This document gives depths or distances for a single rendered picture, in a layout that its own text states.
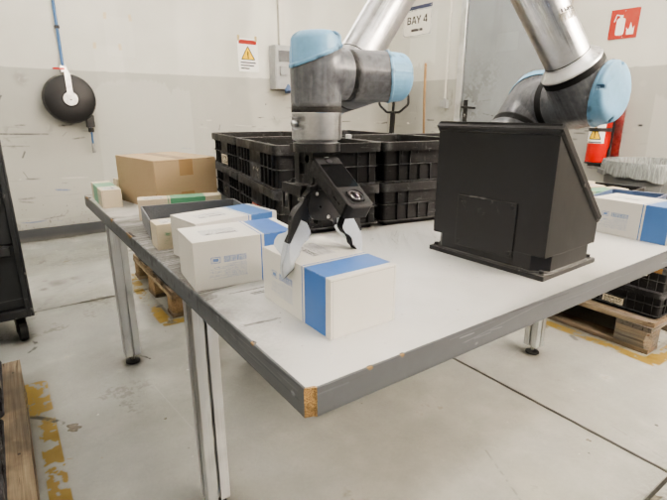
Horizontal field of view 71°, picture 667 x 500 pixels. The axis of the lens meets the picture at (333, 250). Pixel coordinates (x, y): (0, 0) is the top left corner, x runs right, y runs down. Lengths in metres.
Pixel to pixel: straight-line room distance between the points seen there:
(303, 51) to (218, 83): 4.07
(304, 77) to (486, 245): 0.53
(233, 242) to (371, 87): 0.36
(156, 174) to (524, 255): 1.11
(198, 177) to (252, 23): 3.43
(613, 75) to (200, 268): 0.84
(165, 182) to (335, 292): 1.05
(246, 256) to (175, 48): 3.87
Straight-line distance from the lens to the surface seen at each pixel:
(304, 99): 0.70
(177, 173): 1.62
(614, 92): 1.07
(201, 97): 4.69
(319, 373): 0.59
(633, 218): 1.39
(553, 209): 0.94
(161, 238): 1.15
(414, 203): 1.36
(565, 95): 1.05
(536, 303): 0.86
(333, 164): 0.70
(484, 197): 1.01
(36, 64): 4.43
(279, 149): 1.15
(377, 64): 0.74
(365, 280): 0.67
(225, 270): 0.87
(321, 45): 0.70
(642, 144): 4.21
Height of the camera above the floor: 1.01
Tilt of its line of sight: 16 degrees down
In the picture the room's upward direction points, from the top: straight up
